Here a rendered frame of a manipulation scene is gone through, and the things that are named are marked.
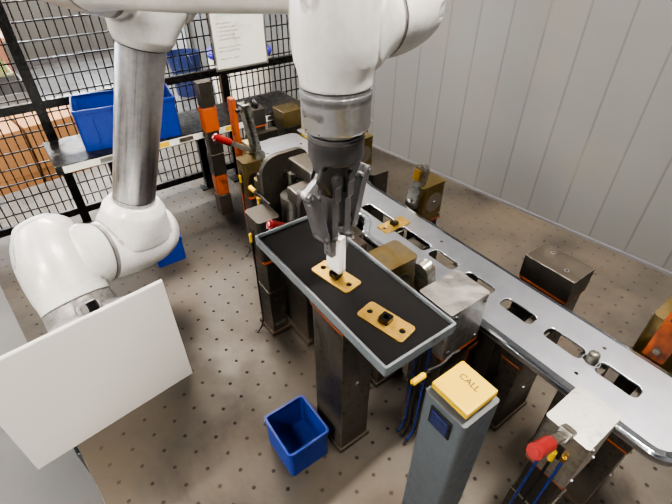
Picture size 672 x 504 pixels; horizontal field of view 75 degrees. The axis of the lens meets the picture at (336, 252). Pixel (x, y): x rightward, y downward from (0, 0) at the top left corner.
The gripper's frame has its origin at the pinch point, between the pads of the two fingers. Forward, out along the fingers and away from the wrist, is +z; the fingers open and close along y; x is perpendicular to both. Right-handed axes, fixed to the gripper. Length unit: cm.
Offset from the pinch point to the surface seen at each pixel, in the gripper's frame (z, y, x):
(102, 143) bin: 16, -2, -107
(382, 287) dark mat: 5.3, -3.5, 7.1
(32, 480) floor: 121, 64, -92
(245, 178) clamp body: 21, -25, -63
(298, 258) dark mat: 5.3, 1.2, -8.1
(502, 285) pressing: 21.3, -36.2, 14.8
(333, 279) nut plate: 5.0, 1.0, 0.4
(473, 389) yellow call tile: 5.3, 3.0, 27.7
